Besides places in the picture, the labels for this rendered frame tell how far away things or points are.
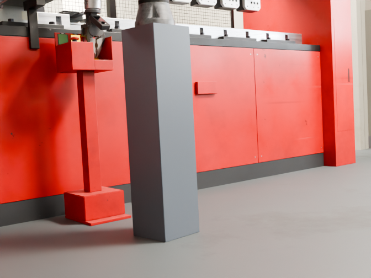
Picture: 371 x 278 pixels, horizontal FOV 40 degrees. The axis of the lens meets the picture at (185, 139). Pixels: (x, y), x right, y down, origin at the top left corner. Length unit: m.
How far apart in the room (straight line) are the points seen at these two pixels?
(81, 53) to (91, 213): 0.69
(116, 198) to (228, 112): 1.07
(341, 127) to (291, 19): 0.90
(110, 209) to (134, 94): 0.63
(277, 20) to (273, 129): 1.05
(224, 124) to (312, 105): 0.87
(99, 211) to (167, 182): 0.53
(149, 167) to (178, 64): 0.39
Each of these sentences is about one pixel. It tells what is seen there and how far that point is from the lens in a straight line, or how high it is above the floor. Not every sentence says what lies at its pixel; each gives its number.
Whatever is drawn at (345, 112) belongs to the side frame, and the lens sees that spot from 3.85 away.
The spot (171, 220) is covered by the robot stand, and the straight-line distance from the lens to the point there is 1.84.
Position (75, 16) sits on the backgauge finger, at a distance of 2.85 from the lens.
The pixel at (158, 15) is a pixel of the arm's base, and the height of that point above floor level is 0.81.
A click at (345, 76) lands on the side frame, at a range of 3.87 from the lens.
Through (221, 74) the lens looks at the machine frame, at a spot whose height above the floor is 0.66.
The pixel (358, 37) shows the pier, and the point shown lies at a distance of 5.00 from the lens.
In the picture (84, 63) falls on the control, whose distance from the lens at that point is 2.23.
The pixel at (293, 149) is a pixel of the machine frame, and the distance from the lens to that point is 3.53.
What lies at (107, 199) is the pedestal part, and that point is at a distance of 2.26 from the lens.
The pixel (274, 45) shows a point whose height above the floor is 0.85.
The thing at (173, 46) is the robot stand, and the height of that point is 0.70.
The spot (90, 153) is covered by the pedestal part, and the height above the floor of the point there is 0.29.
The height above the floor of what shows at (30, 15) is 0.92.
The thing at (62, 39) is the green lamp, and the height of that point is 0.81.
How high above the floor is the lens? 0.47
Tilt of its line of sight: 3 degrees down
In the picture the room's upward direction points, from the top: 3 degrees counter-clockwise
